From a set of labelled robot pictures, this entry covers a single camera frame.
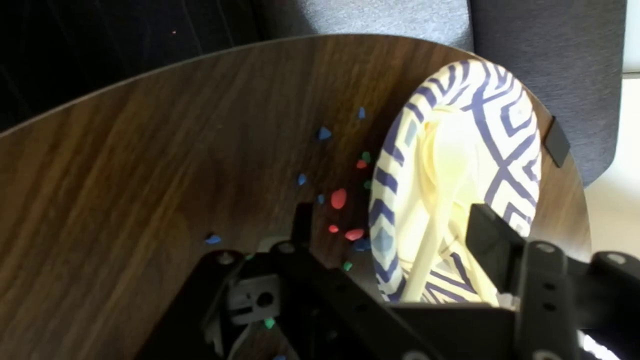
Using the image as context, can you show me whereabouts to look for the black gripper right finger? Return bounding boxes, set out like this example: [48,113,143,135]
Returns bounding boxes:
[466,201,640,360]

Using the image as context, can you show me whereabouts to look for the cream plastic utensil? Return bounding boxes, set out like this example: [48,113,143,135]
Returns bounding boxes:
[400,122,448,307]

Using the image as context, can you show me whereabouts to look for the scattered colourful sprinkles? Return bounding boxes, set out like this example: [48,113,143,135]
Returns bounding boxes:
[202,106,375,277]

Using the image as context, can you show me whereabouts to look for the black and white patterned bowl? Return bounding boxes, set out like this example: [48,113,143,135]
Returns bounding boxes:
[365,59,543,309]

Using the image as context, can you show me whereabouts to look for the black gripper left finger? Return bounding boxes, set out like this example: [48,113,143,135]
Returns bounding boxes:
[135,201,427,360]

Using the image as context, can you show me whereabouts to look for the black table edge clip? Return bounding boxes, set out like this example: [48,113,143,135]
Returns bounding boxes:
[543,117,574,169]

